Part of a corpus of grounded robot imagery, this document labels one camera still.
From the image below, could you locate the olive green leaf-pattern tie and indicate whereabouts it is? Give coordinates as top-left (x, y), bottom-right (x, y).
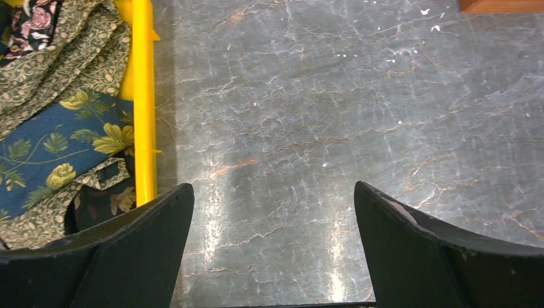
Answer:
top-left (1, 1), bottom-right (132, 250)

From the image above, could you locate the dark brown-leaf tie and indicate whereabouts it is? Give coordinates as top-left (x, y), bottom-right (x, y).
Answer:
top-left (64, 148), bottom-right (136, 235)

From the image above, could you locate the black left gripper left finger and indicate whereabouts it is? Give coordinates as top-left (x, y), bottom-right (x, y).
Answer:
top-left (1, 184), bottom-right (194, 307)

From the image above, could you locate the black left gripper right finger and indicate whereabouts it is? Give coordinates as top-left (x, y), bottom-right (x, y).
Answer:
top-left (353, 181), bottom-right (543, 307)

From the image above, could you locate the yellow plastic bin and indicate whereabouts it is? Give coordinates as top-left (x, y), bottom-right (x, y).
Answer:
top-left (6, 1), bottom-right (158, 205)

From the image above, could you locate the orange wooden compartment tray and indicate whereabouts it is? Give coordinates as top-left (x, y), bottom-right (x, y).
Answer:
top-left (458, 0), bottom-right (543, 14)

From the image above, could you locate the black pink-floral tie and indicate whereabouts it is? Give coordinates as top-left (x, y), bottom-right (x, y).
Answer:
top-left (1, 0), bottom-right (63, 67)

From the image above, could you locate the blue yellow-flower tie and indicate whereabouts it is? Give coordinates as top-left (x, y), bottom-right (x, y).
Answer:
top-left (1, 90), bottom-right (134, 219)

